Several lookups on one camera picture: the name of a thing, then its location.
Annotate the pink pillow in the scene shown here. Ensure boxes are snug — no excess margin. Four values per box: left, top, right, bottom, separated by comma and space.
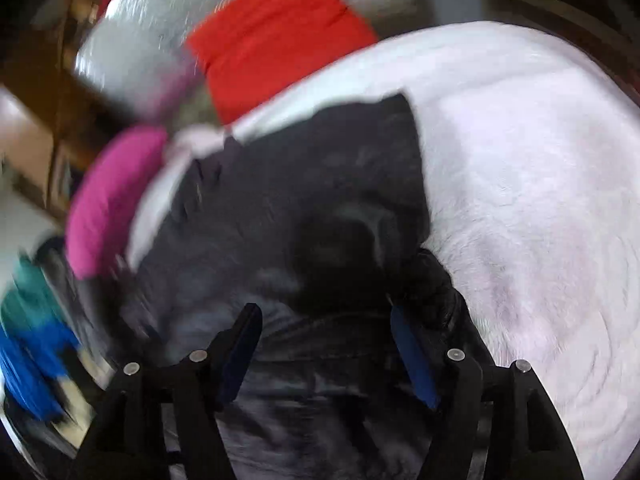
65, 125, 171, 281

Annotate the white bed sheet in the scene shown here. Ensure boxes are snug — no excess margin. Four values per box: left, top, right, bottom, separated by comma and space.
125, 20, 640, 480

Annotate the wooden wardrobe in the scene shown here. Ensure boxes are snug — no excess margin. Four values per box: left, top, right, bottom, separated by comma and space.
0, 0, 126, 211

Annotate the blue garment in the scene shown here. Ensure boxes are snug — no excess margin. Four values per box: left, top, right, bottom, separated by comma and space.
0, 320, 81, 423

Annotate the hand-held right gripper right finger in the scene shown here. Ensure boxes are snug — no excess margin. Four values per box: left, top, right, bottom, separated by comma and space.
391, 306, 584, 480

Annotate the silver foil mat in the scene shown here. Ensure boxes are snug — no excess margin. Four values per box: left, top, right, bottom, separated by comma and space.
74, 0, 416, 123

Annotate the teal garment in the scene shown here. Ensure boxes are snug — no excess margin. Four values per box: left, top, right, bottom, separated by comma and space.
0, 255, 61, 331

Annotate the red pillow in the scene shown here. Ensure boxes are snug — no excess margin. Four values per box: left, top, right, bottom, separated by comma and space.
186, 0, 380, 126

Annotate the dark grey knit garment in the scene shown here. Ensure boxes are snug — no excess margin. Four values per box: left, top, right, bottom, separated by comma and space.
100, 92, 496, 480

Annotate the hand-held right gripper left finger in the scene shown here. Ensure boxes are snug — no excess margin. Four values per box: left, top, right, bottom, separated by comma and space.
75, 304, 264, 480

